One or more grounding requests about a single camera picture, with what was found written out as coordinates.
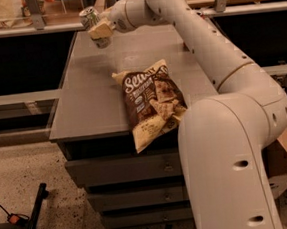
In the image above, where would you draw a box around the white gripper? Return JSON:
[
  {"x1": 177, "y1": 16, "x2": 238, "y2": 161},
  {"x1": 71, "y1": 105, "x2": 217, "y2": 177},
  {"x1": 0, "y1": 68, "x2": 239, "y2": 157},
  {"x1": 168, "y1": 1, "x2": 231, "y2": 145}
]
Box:
[{"x1": 88, "y1": 0, "x2": 133, "y2": 40}]

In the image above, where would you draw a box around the white green 7up can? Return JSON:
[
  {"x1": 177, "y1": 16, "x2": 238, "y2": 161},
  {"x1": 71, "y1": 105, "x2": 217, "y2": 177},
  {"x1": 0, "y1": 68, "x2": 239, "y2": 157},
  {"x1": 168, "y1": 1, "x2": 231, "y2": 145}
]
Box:
[{"x1": 79, "y1": 7, "x2": 111, "y2": 49}]

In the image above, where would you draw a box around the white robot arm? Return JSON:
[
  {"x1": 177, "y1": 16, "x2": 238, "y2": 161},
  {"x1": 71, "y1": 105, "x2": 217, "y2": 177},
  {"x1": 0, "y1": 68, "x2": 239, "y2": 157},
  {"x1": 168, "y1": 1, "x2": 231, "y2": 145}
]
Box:
[{"x1": 89, "y1": 0, "x2": 287, "y2": 229}]

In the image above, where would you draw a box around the grey drawer cabinet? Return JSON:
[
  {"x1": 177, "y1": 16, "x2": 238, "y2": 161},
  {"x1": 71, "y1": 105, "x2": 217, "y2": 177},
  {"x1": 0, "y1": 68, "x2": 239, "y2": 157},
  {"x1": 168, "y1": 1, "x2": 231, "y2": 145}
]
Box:
[{"x1": 50, "y1": 25, "x2": 215, "y2": 229}]

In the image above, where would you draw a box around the brown yellow chips bag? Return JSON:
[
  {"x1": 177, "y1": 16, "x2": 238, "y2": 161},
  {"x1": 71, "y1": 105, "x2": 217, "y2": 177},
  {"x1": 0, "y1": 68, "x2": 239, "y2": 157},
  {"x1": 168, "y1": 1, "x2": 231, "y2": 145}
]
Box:
[{"x1": 112, "y1": 60, "x2": 187, "y2": 153}]

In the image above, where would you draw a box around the black metal stand leg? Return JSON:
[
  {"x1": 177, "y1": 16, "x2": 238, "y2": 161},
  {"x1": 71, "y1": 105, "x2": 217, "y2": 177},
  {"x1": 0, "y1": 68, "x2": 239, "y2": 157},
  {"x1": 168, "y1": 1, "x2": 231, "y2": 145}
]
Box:
[{"x1": 27, "y1": 182, "x2": 49, "y2": 229}]

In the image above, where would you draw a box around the cardboard box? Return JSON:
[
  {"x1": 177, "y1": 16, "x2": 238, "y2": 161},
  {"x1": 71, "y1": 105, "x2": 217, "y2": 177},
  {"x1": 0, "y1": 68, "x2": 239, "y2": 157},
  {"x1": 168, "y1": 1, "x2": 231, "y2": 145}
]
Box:
[{"x1": 262, "y1": 130, "x2": 287, "y2": 198}]

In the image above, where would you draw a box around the metal railing frame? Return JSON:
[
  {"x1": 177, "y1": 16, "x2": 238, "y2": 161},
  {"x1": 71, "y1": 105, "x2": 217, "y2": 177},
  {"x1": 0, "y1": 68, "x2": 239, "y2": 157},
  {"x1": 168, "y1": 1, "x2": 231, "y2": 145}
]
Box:
[{"x1": 0, "y1": 0, "x2": 287, "y2": 40}]

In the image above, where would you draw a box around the orange cable connector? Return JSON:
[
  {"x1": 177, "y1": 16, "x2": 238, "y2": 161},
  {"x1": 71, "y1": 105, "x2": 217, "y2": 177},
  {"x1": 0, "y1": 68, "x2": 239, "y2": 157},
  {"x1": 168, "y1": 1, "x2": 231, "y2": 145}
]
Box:
[{"x1": 7, "y1": 213, "x2": 29, "y2": 227}]

